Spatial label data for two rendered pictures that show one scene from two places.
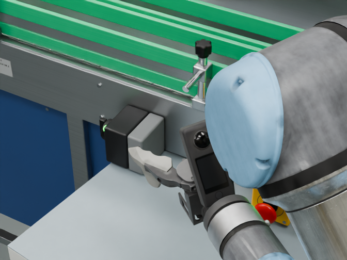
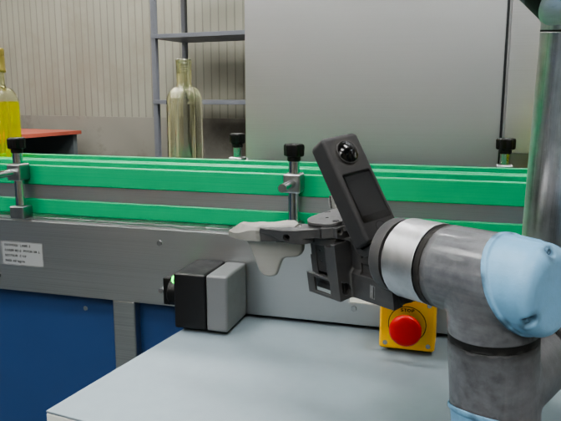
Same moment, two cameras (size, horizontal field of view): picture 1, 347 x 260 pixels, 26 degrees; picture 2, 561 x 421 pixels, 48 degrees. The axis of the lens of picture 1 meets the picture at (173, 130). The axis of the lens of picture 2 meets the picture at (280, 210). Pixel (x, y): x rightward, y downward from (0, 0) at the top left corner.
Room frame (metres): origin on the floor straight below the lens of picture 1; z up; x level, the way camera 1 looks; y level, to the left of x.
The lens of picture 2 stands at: (0.17, 0.17, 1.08)
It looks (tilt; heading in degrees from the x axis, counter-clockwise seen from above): 10 degrees down; 347
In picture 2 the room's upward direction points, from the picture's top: straight up
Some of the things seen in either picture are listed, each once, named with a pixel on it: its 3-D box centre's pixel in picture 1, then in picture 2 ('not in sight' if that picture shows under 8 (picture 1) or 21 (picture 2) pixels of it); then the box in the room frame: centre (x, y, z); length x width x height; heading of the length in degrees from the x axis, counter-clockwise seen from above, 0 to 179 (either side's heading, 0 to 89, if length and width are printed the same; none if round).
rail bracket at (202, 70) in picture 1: (195, 83); (289, 193); (1.01, -0.04, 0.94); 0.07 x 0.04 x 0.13; 151
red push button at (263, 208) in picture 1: (267, 210); (406, 327); (0.87, -0.15, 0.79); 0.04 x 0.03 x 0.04; 61
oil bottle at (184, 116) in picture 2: not in sight; (184, 129); (1.39, 0.07, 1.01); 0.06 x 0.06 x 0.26; 68
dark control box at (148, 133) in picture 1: (134, 140); (210, 295); (1.05, 0.07, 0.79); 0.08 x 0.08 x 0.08; 61
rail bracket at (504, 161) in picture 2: not in sight; (502, 178); (1.09, -0.41, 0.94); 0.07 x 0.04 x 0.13; 151
